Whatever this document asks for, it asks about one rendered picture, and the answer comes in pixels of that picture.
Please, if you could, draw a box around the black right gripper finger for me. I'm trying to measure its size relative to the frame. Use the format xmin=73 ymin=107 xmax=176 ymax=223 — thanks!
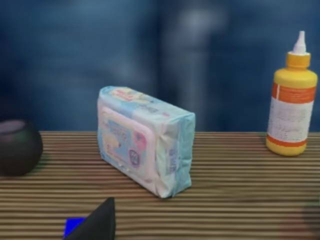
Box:
xmin=64 ymin=197 xmax=116 ymax=240

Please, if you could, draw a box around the blue object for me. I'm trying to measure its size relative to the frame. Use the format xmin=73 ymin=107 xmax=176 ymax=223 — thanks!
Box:
xmin=64 ymin=217 xmax=87 ymax=238

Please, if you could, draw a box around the pastel wet wipes pack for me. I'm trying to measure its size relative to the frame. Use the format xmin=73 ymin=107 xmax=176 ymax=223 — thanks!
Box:
xmin=96 ymin=85 xmax=196 ymax=200

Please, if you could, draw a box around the dark round bowl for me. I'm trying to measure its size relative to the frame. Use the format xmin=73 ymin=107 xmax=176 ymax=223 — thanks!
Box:
xmin=0 ymin=119 xmax=44 ymax=177

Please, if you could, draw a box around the yellow glue bottle white nozzle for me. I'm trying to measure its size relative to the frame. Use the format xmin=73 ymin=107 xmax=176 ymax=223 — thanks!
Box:
xmin=265 ymin=30 xmax=319 ymax=158

